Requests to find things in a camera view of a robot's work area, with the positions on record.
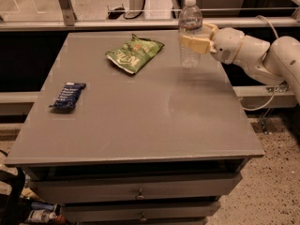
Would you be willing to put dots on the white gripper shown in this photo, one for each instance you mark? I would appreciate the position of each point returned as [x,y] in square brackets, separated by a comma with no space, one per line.
[227,46]

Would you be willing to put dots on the clear plastic water bottle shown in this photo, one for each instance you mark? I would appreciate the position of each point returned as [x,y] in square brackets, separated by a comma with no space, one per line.
[190,22]

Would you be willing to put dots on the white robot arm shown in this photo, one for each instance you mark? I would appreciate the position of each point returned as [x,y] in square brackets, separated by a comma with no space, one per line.
[265,62]

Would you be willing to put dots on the bottle on floor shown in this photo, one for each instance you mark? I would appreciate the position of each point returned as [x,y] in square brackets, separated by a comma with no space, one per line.
[40,216]

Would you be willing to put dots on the green chip bag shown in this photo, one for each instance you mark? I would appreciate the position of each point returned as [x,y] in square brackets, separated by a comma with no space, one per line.
[133,55]

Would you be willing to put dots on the white appliance behind glass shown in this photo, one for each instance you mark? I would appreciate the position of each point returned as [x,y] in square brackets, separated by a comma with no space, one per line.
[135,9]

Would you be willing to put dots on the grey drawer cabinet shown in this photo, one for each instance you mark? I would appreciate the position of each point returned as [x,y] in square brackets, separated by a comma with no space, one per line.
[179,134]

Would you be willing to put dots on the blue snack bar wrapper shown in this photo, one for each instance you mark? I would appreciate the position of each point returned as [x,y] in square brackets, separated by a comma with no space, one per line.
[69,95]

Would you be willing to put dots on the upper drawer knob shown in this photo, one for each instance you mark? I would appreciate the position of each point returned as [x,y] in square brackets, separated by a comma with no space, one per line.
[140,195]

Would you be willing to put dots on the drawer knob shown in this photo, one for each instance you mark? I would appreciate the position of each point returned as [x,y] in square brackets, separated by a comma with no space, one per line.
[140,195]
[143,218]

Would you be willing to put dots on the lower drawer knob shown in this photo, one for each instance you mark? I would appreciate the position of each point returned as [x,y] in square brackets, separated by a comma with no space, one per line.
[143,218]

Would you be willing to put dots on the black bag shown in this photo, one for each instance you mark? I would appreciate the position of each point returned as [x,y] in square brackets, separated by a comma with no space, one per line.
[13,209]

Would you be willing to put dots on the metal railing frame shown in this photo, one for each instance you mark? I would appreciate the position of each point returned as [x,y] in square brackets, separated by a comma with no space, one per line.
[34,15]

